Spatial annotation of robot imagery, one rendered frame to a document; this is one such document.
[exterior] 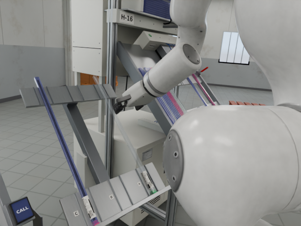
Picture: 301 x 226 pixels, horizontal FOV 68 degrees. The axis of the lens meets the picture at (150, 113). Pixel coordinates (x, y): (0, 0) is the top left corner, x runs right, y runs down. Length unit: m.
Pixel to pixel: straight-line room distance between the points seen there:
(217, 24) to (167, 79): 9.33
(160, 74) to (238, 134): 0.42
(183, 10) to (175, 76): 0.16
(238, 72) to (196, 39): 9.31
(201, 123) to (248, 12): 0.13
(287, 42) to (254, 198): 0.15
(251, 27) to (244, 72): 9.72
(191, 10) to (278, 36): 0.29
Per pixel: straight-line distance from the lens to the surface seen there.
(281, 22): 0.26
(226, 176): 0.21
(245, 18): 0.28
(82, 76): 6.95
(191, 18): 0.54
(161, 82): 0.62
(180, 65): 0.57
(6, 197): 0.68
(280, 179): 0.23
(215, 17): 9.94
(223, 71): 9.87
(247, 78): 10.04
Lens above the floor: 1.17
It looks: 15 degrees down
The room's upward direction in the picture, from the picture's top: 4 degrees clockwise
